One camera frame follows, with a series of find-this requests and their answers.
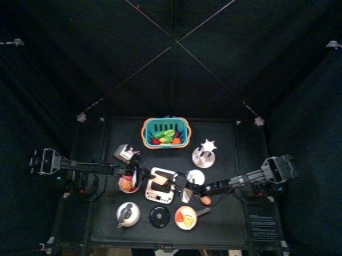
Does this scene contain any white box-shaped toy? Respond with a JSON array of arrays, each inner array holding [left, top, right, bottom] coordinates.
[[113, 143, 142, 163]]

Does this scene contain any small white plate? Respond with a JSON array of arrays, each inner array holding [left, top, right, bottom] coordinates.
[[186, 169, 207, 186]]

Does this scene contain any brown round food item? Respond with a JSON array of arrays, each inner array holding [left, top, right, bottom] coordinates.
[[151, 175, 170, 186]]

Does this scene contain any teal basket with orange rim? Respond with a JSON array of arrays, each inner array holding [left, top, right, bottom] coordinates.
[[141, 116, 193, 150]]

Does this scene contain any brown toy egg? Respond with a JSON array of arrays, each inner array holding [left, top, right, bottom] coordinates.
[[199, 195, 214, 207]]

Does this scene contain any white paper sheet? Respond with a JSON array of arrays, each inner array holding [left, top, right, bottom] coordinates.
[[181, 187, 195, 205]]

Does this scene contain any white printed label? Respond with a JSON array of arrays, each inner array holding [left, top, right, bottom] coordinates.
[[248, 213, 278, 242]]

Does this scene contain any yellow toy food slice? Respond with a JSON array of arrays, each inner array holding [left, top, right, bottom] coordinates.
[[183, 214, 197, 228]]

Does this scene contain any white toy pot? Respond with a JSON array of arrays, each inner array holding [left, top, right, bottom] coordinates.
[[117, 173, 142, 195]]

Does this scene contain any black pot lid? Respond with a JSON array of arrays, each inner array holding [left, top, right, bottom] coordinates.
[[147, 205, 171, 229]]

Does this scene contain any green toy cucumber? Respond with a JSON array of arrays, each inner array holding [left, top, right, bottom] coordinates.
[[153, 129, 177, 140]]

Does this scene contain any white utensil stand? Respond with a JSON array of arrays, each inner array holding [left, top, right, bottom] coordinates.
[[191, 138, 220, 170]]

